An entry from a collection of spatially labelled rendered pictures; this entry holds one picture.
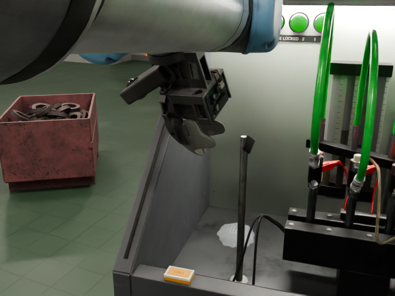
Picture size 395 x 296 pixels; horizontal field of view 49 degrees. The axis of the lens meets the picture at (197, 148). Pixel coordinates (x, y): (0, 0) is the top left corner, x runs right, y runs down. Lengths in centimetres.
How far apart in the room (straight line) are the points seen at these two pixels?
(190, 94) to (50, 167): 289
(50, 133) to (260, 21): 301
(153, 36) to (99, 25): 6
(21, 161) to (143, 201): 261
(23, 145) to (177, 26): 319
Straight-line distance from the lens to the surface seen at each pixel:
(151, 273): 86
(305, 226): 97
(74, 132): 334
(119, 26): 20
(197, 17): 27
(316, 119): 72
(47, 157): 343
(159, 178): 92
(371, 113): 76
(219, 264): 109
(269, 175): 127
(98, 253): 270
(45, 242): 289
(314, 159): 82
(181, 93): 62
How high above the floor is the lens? 145
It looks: 20 degrees down
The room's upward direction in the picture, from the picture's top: straight up
